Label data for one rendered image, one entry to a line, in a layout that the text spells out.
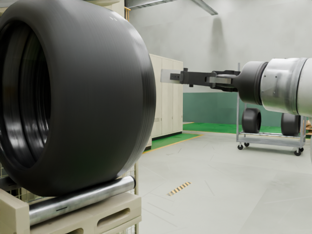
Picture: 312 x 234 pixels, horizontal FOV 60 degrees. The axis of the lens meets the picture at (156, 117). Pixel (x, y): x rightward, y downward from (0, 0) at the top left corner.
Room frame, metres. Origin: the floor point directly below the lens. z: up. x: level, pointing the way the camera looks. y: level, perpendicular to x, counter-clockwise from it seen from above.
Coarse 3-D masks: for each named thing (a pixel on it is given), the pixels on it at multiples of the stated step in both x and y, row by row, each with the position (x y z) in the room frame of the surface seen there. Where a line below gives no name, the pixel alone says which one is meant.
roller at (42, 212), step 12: (120, 180) 0.79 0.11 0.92; (132, 180) 0.81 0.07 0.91; (72, 192) 0.68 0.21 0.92; (84, 192) 0.69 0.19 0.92; (96, 192) 0.71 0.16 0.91; (108, 192) 0.74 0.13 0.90; (120, 192) 0.78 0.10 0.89; (36, 204) 0.60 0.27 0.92; (48, 204) 0.61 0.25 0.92; (60, 204) 0.63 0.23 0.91; (72, 204) 0.65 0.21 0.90; (84, 204) 0.68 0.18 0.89; (36, 216) 0.58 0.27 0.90; (48, 216) 0.61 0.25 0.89
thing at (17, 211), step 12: (0, 192) 0.61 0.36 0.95; (0, 204) 0.57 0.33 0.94; (12, 204) 0.54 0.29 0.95; (24, 204) 0.54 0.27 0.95; (0, 216) 0.57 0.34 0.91; (12, 216) 0.53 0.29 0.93; (24, 216) 0.53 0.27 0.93; (0, 228) 0.57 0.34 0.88; (12, 228) 0.53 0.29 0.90; (24, 228) 0.53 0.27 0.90
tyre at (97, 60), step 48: (48, 0) 0.64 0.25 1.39; (0, 48) 0.81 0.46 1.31; (48, 48) 0.59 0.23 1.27; (96, 48) 0.59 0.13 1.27; (144, 48) 0.73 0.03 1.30; (0, 96) 0.92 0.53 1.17; (48, 96) 1.05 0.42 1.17; (96, 96) 0.57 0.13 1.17; (144, 96) 0.68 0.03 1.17; (0, 144) 0.80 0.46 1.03; (48, 144) 0.60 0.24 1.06; (96, 144) 0.59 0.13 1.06; (144, 144) 0.73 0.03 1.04; (48, 192) 0.66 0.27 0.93
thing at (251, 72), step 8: (248, 64) 0.47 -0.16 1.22; (256, 64) 0.46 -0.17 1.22; (264, 64) 0.45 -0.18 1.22; (240, 72) 0.46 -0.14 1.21; (248, 72) 0.45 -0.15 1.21; (256, 72) 0.44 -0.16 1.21; (232, 80) 0.47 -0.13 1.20; (240, 80) 0.46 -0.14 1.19; (248, 80) 0.45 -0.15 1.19; (256, 80) 0.44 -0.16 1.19; (240, 88) 0.46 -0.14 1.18; (248, 88) 0.45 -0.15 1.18; (256, 88) 0.44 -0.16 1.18; (240, 96) 0.47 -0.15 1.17; (248, 96) 0.46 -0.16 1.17; (256, 96) 0.45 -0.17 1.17; (256, 104) 0.47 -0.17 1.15
